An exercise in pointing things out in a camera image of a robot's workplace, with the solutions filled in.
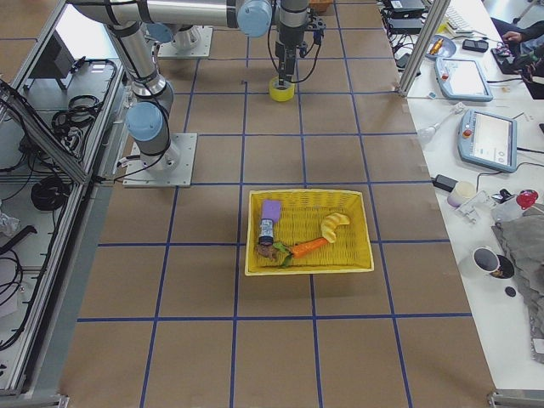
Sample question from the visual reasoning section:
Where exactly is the brass cylinder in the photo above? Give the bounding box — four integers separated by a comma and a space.
428, 38, 444, 55

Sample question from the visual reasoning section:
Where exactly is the yellow toy banana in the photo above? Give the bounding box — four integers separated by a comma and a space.
320, 212, 350, 243

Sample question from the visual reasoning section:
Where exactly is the white light bulb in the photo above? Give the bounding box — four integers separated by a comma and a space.
417, 110, 462, 145

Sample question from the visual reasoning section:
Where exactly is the near teach pendant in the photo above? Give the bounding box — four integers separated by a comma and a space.
457, 109, 518, 173

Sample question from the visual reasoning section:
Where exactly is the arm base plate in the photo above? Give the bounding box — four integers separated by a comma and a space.
122, 133, 197, 188
158, 25, 213, 60

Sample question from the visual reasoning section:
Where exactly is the yellow tape roll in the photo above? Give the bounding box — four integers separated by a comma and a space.
269, 76, 295, 102

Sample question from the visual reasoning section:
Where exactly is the brown toy piece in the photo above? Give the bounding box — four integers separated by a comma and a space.
257, 244, 278, 261

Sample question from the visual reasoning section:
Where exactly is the black white mug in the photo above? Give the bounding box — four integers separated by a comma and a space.
472, 246, 514, 280

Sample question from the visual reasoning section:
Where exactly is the lavender white cup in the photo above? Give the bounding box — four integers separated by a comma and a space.
447, 181, 476, 207

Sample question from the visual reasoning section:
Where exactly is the far teach pendant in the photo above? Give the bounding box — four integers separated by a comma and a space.
434, 57, 493, 102

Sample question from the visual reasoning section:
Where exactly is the purple sponge block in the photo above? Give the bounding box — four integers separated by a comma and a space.
261, 200, 281, 224

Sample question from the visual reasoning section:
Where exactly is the teach pendant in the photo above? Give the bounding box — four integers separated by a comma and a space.
434, 57, 493, 102
457, 109, 518, 173

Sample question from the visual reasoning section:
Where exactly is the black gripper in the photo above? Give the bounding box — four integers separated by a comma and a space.
275, 40, 307, 85

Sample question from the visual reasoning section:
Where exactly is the black power adapter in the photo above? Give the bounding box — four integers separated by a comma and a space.
432, 174, 458, 193

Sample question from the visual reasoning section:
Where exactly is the small labelled bottle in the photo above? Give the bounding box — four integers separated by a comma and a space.
258, 218, 275, 247

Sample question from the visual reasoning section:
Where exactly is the blue plate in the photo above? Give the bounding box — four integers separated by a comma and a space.
425, 35, 457, 60

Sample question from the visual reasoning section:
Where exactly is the yellow plastic basket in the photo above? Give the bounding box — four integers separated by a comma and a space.
245, 189, 374, 276

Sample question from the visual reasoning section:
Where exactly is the grey cloth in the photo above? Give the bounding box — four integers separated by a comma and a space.
492, 204, 543, 364

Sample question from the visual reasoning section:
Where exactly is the aluminium frame post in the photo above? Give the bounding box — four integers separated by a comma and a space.
397, 0, 451, 97

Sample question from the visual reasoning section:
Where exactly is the orange toy carrot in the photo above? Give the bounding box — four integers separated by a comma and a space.
273, 237, 329, 268

